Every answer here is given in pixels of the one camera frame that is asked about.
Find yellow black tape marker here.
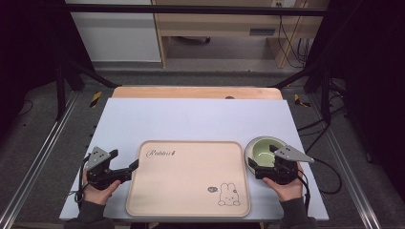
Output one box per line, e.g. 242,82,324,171
292,93,312,109
89,91,103,109

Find white table cover board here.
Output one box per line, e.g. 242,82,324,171
59,97,330,222

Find person's right hand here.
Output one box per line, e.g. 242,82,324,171
262,161,305,203

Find aluminium floor rail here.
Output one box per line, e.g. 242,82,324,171
307,94,383,229
0,90,80,229

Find wooden desk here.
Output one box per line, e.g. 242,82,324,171
150,0,330,69

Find white cabinet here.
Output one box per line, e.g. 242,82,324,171
65,0,162,63

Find black floor cable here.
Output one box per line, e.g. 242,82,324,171
296,104,348,154

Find hanging black cables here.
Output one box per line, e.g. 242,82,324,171
276,13,314,69

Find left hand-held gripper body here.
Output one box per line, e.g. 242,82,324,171
84,146,133,191

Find wooden table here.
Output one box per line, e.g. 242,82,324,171
111,85,284,100

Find black metal crossbar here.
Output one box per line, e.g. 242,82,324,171
64,3,330,17

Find beige tray with rabbit print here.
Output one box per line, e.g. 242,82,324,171
125,139,252,219

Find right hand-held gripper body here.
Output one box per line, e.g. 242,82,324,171
254,145,315,186

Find black metal stand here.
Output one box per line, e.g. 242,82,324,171
54,56,120,122
270,60,333,126

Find black curtain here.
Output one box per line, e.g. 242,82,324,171
305,0,405,204
0,0,96,141

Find green bowl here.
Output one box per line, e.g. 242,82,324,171
244,135,288,177

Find person's left hand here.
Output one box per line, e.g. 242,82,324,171
81,169,122,206

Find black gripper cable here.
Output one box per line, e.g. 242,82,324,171
74,154,92,205
296,156,344,215

